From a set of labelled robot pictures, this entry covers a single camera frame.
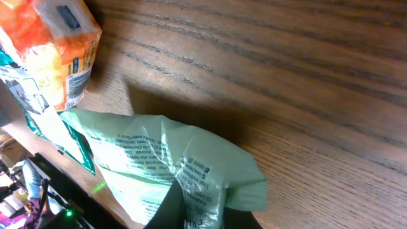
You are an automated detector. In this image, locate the green 3M wipes pack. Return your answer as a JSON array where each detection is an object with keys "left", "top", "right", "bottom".
[{"left": 1, "top": 50, "right": 95, "bottom": 174}]

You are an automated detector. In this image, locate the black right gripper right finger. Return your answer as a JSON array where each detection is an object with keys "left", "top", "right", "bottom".
[{"left": 222, "top": 207, "right": 263, "bottom": 229}]

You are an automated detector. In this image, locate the teal snack packet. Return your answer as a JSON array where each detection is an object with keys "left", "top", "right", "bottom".
[{"left": 61, "top": 108, "right": 268, "bottom": 228}]

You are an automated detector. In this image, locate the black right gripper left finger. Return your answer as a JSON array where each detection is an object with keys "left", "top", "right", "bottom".
[{"left": 144, "top": 181, "right": 186, "bottom": 229}]

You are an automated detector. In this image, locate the orange snack packet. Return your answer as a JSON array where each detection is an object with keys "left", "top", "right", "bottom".
[{"left": 1, "top": 0, "right": 102, "bottom": 111}]

